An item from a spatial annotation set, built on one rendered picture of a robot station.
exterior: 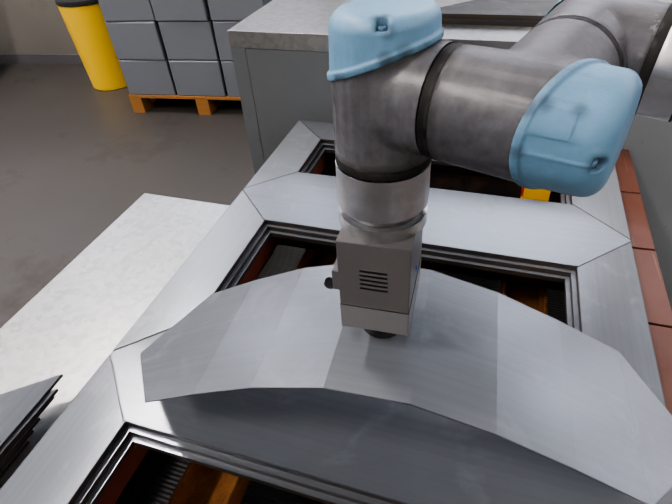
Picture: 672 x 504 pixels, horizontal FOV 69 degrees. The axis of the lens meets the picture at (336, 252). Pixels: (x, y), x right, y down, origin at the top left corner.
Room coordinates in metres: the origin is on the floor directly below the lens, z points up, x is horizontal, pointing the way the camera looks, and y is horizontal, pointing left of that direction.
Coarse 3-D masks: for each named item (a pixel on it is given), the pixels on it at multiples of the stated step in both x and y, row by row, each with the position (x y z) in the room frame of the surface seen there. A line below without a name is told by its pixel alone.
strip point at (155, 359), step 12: (204, 300) 0.49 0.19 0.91; (192, 312) 0.48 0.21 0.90; (180, 324) 0.46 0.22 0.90; (192, 324) 0.44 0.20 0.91; (168, 336) 0.44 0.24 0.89; (180, 336) 0.43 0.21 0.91; (156, 348) 0.43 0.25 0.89; (168, 348) 0.42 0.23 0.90; (144, 360) 0.42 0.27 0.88; (156, 360) 0.40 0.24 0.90; (168, 360) 0.39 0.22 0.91; (144, 372) 0.39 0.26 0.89; (156, 372) 0.38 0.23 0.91; (144, 384) 0.36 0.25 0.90; (156, 384) 0.35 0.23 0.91; (144, 396) 0.34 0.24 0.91
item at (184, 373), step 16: (240, 288) 0.48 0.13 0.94; (208, 304) 0.48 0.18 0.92; (224, 304) 0.46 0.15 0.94; (240, 304) 0.44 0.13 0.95; (208, 320) 0.44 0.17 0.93; (224, 320) 0.42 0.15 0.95; (192, 336) 0.42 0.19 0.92; (208, 336) 0.40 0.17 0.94; (192, 352) 0.38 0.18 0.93; (208, 352) 0.37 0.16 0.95; (176, 368) 0.37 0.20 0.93; (192, 368) 0.35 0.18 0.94; (160, 384) 0.35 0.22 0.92; (176, 384) 0.34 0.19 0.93; (192, 384) 0.32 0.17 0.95
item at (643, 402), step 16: (624, 368) 0.32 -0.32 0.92; (640, 384) 0.30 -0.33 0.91; (640, 400) 0.28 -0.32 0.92; (656, 400) 0.29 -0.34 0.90; (640, 416) 0.26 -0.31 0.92; (656, 416) 0.27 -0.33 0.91; (640, 432) 0.24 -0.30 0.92; (656, 432) 0.25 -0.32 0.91; (640, 448) 0.23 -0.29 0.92; (656, 448) 0.23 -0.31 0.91; (656, 464) 0.21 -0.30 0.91; (656, 480) 0.20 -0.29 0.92; (656, 496) 0.18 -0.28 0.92
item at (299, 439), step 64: (256, 256) 0.69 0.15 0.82; (448, 256) 0.64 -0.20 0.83; (576, 320) 0.47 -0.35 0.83; (128, 384) 0.41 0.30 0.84; (128, 448) 0.32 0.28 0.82; (192, 448) 0.31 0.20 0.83; (256, 448) 0.30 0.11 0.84; (320, 448) 0.29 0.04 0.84; (384, 448) 0.29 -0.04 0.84; (448, 448) 0.28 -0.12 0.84; (512, 448) 0.28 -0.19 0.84
